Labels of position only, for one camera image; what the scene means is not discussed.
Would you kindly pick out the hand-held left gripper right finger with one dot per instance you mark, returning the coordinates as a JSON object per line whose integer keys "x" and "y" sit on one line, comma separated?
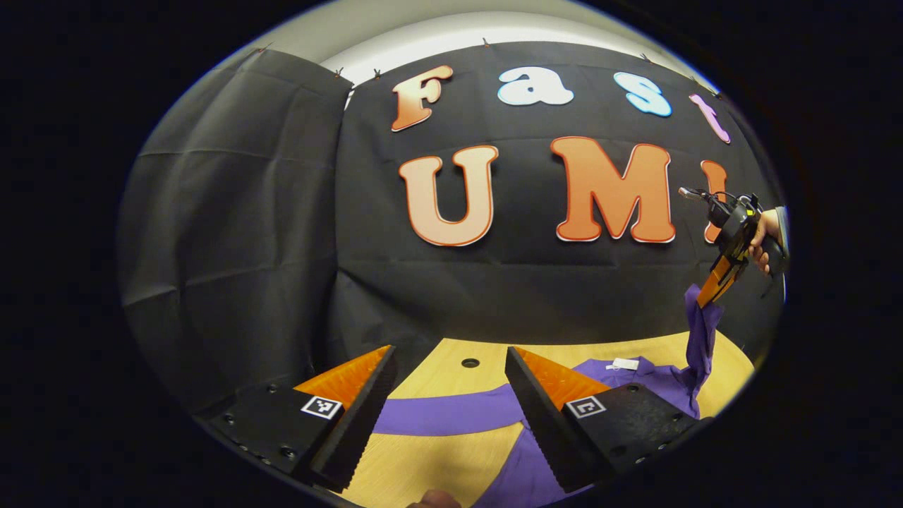
{"x": 547, "y": 430}

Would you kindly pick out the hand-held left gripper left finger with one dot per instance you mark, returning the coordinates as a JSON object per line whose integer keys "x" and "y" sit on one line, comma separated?
{"x": 360, "y": 423}

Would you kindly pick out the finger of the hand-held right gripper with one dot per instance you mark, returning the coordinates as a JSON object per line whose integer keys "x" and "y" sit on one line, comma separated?
{"x": 716, "y": 279}

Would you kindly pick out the purple garment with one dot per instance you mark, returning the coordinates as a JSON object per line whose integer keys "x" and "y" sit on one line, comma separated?
{"x": 437, "y": 416}

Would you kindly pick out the black backdrop cloth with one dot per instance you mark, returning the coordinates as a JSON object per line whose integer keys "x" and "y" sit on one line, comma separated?
{"x": 494, "y": 296}

